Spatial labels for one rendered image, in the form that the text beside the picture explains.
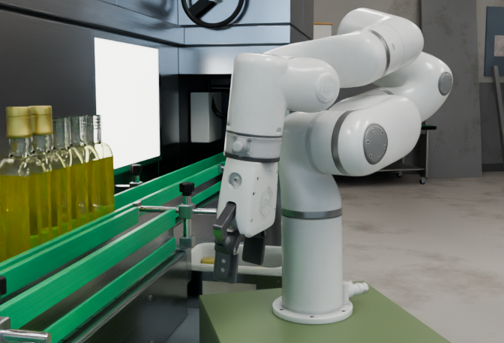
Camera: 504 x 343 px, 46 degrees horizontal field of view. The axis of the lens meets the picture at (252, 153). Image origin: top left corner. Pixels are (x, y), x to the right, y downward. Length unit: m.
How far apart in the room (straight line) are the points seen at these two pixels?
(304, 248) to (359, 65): 0.29
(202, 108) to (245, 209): 1.40
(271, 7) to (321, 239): 1.19
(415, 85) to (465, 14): 7.88
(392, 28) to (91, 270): 0.58
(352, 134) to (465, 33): 8.09
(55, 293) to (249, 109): 0.32
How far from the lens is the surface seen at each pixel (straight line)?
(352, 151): 0.83
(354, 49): 0.93
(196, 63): 2.02
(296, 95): 0.78
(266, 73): 0.75
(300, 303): 0.93
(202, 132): 2.14
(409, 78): 1.10
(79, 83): 1.34
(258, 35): 1.97
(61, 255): 0.92
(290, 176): 0.90
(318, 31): 7.71
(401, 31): 1.00
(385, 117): 0.89
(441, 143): 8.52
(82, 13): 1.39
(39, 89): 1.21
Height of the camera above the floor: 1.19
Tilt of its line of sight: 6 degrees down
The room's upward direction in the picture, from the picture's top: straight up
